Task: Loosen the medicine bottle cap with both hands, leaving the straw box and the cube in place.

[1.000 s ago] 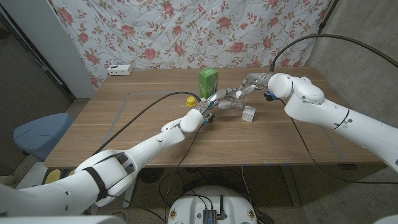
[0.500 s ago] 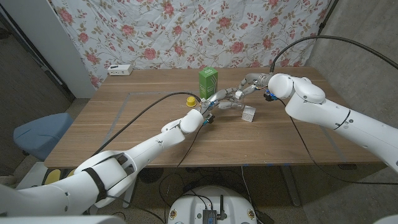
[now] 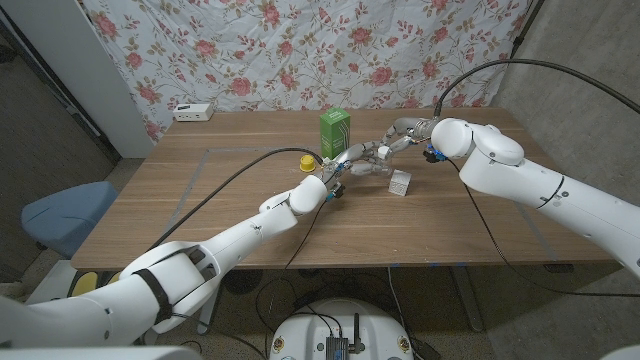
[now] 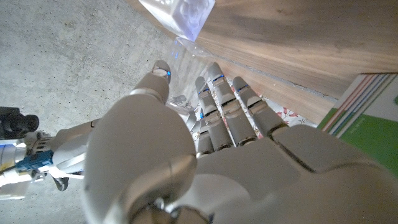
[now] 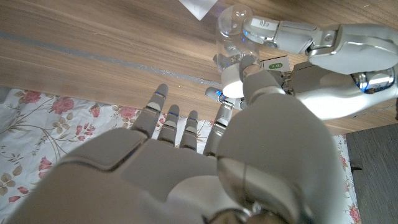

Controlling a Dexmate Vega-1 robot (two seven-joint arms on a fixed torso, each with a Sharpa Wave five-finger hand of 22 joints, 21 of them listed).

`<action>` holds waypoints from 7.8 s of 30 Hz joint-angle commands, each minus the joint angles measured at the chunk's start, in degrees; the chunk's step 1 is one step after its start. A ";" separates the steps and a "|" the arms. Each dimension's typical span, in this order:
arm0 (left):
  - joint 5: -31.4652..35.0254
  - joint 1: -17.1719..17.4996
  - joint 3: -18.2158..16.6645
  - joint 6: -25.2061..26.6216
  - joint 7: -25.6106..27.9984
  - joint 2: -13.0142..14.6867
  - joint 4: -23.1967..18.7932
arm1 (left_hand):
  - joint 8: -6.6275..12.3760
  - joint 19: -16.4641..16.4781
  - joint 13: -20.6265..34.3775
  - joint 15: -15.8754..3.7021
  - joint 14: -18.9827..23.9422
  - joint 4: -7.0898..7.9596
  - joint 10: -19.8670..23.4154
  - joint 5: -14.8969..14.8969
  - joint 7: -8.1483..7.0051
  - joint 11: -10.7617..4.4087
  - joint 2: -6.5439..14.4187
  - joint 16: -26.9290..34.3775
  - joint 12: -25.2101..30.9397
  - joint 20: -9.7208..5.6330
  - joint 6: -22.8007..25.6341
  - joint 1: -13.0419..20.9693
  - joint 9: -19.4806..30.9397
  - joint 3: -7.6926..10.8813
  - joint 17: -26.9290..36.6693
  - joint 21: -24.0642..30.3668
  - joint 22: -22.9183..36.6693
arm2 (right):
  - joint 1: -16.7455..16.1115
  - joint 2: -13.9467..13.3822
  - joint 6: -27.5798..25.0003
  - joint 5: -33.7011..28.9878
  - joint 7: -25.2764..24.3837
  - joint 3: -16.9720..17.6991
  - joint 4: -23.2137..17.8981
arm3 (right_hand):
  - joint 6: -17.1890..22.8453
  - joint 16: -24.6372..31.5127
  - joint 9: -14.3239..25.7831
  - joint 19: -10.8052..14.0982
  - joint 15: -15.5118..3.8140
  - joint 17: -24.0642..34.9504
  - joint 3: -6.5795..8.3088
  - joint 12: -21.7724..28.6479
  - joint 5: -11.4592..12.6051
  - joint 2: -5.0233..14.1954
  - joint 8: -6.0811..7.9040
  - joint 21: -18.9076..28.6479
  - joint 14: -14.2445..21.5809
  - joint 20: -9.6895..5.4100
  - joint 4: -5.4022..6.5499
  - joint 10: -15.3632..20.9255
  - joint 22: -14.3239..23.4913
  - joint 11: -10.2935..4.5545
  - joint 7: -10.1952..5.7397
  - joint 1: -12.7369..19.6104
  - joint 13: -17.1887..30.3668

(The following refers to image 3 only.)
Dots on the green straw box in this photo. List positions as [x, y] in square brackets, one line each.
[335, 130]

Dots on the small yellow cap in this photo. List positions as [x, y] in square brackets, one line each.
[306, 164]

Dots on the white power adapter box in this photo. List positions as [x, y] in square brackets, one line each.
[192, 112]

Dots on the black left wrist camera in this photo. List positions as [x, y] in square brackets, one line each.
[335, 192]

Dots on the white table leg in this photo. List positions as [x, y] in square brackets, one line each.
[467, 305]
[207, 322]

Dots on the clear white-capped medicine bottle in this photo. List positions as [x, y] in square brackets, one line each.
[386, 169]

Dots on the white door panel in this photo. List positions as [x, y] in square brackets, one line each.
[75, 60]

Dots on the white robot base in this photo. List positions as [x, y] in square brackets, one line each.
[310, 330]

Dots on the black power brick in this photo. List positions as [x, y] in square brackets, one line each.
[425, 350]

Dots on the floral backdrop cloth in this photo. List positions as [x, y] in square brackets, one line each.
[300, 50]

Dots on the black antenna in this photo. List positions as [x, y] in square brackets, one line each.
[356, 332]

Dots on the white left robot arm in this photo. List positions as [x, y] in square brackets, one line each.
[240, 235]

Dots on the black stand pole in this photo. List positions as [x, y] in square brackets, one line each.
[525, 25]

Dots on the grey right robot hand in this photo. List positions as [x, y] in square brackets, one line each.
[412, 129]

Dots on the dark round floor fan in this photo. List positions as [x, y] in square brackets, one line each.
[243, 281]

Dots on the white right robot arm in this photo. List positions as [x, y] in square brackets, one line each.
[510, 170]

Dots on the white perforated cube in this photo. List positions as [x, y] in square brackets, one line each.
[400, 184]

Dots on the blue padded stool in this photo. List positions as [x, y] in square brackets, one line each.
[65, 215]

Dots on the white robot torso shell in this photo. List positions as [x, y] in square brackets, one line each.
[100, 355]

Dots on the grey computer module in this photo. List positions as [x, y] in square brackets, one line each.
[337, 347]

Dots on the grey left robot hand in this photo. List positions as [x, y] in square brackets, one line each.
[350, 153]

